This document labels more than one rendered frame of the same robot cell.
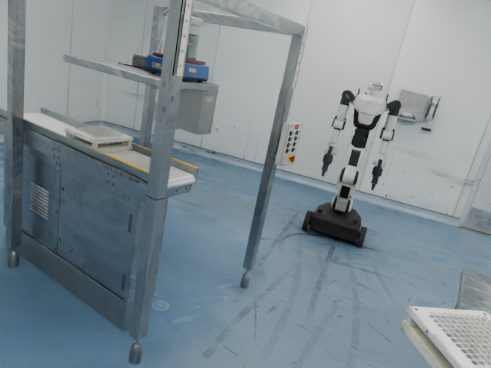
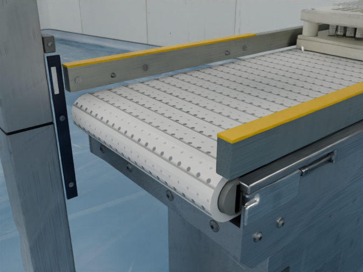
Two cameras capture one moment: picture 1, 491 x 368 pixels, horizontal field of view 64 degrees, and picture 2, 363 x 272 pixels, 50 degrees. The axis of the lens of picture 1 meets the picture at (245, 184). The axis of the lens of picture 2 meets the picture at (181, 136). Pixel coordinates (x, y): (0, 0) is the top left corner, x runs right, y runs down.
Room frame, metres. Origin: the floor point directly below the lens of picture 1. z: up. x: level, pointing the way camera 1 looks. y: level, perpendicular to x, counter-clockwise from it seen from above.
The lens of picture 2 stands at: (1.89, -0.01, 1.04)
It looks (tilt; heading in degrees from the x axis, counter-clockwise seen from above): 24 degrees down; 110
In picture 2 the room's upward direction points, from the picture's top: straight up
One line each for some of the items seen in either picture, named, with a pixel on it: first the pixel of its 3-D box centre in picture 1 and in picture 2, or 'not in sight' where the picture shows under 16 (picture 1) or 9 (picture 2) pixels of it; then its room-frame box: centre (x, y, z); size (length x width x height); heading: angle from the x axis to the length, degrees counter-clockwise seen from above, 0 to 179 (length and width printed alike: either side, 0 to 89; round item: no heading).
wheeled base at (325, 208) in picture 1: (339, 212); not in sight; (3.77, -0.99, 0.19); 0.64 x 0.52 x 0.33; 164
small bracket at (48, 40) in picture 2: not in sight; (47, 43); (1.58, 0.38, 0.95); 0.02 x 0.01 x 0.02; 150
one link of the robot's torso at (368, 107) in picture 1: (368, 109); not in sight; (3.79, -0.99, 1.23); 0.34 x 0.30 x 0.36; 74
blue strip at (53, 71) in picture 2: not in sight; (64, 132); (1.59, 0.37, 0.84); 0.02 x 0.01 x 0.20; 60
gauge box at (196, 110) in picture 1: (189, 107); not in sight; (1.87, 0.33, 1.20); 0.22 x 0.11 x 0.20; 60
